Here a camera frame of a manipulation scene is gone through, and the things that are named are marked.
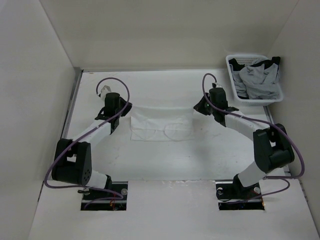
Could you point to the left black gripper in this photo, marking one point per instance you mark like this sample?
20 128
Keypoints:
127 110

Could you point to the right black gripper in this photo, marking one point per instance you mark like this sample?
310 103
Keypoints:
199 107

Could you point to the white tank top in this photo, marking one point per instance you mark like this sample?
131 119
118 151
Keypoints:
161 124

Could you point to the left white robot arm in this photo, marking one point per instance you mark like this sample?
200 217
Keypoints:
73 157

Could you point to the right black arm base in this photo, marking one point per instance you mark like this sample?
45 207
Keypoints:
232 196

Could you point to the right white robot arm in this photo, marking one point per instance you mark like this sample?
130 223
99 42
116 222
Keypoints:
271 150

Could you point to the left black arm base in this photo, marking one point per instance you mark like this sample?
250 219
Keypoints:
114 199

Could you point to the grey tank top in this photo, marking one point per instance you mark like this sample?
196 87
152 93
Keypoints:
260 82

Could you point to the black tank top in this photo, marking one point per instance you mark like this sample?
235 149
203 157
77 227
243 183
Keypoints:
236 63

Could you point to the white plastic laundry basket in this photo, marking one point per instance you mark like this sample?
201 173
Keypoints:
247 59

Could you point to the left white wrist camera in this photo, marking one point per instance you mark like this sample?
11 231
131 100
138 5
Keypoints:
104 91

